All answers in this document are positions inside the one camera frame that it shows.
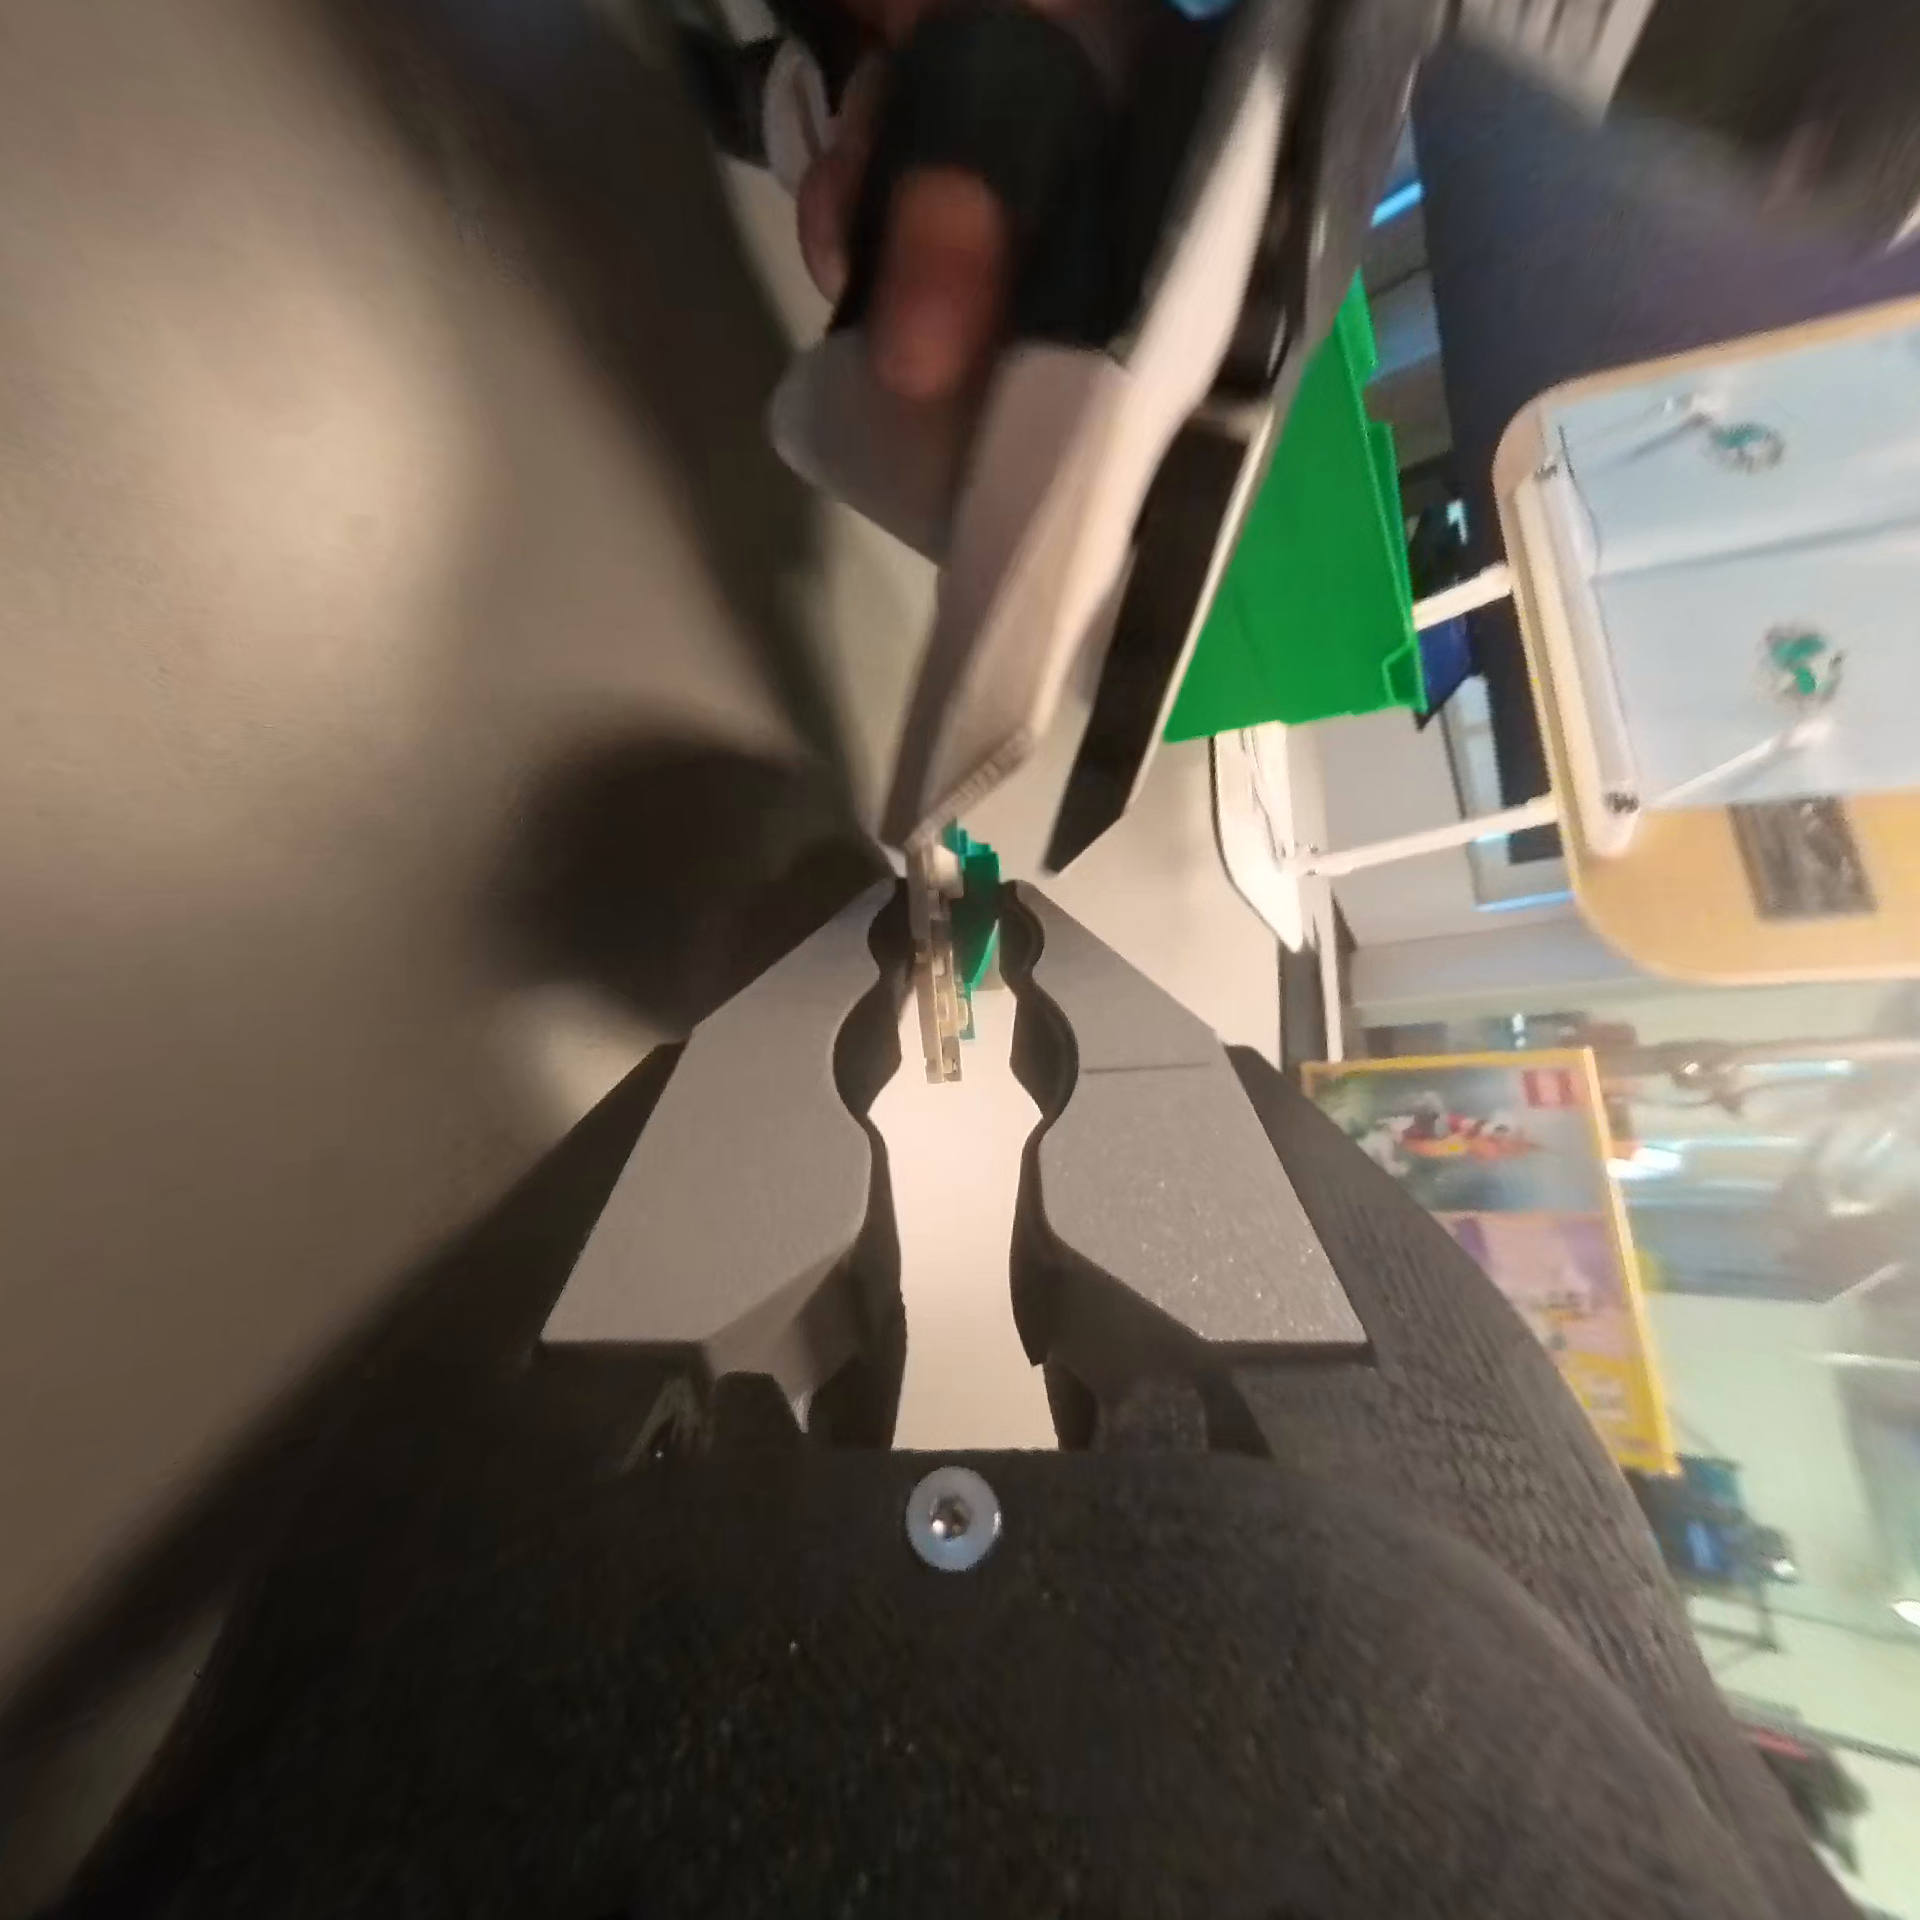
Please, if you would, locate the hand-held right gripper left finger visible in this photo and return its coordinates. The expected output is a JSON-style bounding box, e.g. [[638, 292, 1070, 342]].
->
[[536, 878, 917, 1448]]

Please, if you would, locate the round white lego assembly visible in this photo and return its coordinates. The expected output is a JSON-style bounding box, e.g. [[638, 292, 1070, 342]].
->
[[896, 816, 1003, 1085]]

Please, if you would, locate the person's left hand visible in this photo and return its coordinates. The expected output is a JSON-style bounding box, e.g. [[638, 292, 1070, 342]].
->
[[800, 86, 1008, 399]]

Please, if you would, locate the green plastic bin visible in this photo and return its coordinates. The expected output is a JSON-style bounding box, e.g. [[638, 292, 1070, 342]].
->
[[1160, 269, 1427, 744]]

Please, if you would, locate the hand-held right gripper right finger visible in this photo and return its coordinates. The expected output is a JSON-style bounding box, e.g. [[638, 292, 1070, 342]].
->
[[1002, 883, 1370, 1448]]

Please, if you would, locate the wooden book stand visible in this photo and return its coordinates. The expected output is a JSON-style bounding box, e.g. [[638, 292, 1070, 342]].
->
[[1212, 292, 1920, 987]]

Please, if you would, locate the colourful lego box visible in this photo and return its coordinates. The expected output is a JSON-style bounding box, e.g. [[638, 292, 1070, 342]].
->
[[1302, 1048, 1680, 1473]]

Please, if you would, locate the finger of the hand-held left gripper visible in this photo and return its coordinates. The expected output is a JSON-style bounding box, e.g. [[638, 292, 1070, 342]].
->
[[882, 0, 1443, 880], [767, 334, 1119, 558]]

